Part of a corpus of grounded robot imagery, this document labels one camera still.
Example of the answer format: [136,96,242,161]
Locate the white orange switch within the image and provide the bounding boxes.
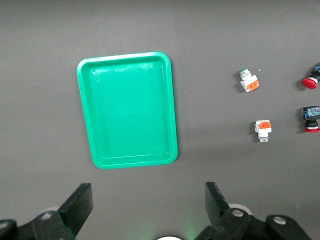
[236,68,260,93]
[254,119,273,143]

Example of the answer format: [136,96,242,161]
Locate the red push button black body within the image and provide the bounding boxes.
[300,105,320,133]
[301,62,320,90]

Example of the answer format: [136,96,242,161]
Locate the green plastic tray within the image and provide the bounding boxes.
[76,51,179,170]

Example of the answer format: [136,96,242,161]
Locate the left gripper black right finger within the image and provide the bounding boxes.
[194,181,313,240]

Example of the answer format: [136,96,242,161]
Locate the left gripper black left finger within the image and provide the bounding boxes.
[0,182,94,240]

